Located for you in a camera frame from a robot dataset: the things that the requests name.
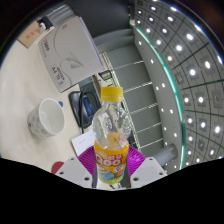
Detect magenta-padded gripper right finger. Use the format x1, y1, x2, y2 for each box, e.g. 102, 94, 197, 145
125, 145, 168, 189

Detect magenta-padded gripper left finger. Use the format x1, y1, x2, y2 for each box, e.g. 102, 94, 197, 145
54, 145, 101, 190

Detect yellow-capped orange-label drink bottle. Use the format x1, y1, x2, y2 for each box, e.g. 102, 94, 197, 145
92, 86, 132, 185

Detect white paper sheet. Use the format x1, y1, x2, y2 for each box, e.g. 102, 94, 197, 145
70, 129, 98, 158

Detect white patterned paper cup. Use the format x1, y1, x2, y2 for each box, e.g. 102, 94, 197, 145
27, 97, 66, 140

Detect black flat bag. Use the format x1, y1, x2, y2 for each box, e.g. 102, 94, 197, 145
68, 89, 103, 129

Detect white copy paper box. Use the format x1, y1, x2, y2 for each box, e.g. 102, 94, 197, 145
38, 16, 105, 94

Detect round ceiling lights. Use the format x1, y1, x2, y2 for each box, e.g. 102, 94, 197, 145
133, 0, 224, 168

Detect black desk device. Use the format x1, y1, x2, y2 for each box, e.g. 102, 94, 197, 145
35, 15, 52, 34

